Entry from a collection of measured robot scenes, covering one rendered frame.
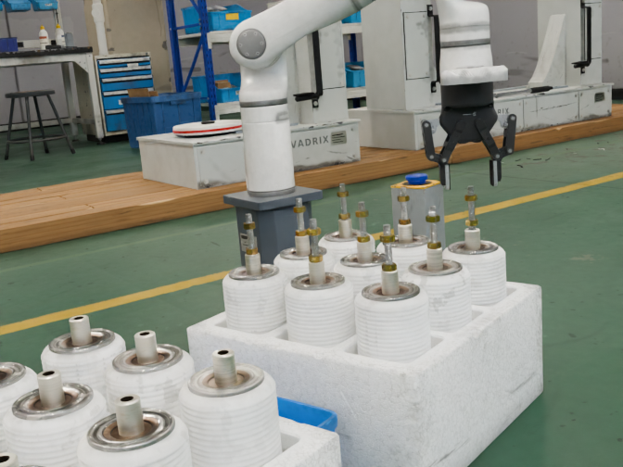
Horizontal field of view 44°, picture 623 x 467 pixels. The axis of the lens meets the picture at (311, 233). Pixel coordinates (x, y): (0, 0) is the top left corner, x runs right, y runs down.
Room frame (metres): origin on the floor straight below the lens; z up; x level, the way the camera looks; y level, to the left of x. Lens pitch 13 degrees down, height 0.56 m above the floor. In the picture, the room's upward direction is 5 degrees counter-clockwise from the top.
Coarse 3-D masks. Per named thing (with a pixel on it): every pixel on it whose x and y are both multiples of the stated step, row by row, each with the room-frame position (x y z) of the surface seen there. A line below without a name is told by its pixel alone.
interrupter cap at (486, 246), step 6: (480, 240) 1.18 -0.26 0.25; (450, 246) 1.15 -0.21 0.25; (456, 246) 1.15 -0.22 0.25; (462, 246) 1.16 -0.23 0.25; (480, 246) 1.15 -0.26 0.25; (486, 246) 1.14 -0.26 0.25; (492, 246) 1.14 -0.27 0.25; (498, 246) 1.13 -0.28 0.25; (456, 252) 1.12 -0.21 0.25; (462, 252) 1.12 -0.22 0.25; (468, 252) 1.11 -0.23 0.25; (474, 252) 1.11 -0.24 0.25; (480, 252) 1.11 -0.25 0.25; (486, 252) 1.11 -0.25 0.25
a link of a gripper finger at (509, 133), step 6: (510, 114) 1.13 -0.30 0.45; (510, 120) 1.13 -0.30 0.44; (510, 126) 1.13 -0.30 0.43; (504, 132) 1.15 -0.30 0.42; (510, 132) 1.13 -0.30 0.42; (504, 138) 1.15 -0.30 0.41; (510, 138) 1.13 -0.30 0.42; (504, 144) 1.15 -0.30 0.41; (510, 144) 1.13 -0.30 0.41; (510, 150) 1.13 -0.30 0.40
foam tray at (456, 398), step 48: (528, 288) 1.15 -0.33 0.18; (192, 336) 1.09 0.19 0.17; (240, 336) 1.04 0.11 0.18; (432, 336) 0.98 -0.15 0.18; (480, 336) 0.99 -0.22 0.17; (528, 336) 1.11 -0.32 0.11; (288, 384) 0.98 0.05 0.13; (336, 384) 0.93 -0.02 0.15; (384, 384) 0.88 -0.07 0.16; (432, 384) 0.88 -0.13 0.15; (480, 384) 0.98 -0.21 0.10; (528, 384) 1.11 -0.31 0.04; (336, 432) 0.93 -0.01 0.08; (384, 432) 0.88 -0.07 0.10; (432, 432) 0.88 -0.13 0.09; (480, 432) 0.98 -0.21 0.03
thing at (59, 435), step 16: (96, 400) 0.70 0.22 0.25; (64, 416) 0.67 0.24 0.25; (80, 416) 0.67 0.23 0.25; (96, 416) 0.69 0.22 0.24; (16, 432) 0.66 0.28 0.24; (32, 432) 0.66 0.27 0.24; (48, 432) 0.66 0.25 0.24; (64, 432) 0.66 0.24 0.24; (80, 432) 0.67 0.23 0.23; (16, 448) 0.66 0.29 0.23; (32, 448) 0.66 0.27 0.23; (48, 448) 0.66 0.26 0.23; (64, 448) 0.66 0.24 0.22; (32, 464) 0.66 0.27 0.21; (48, 464) 0.66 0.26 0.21; (64, 464) 0.66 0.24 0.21
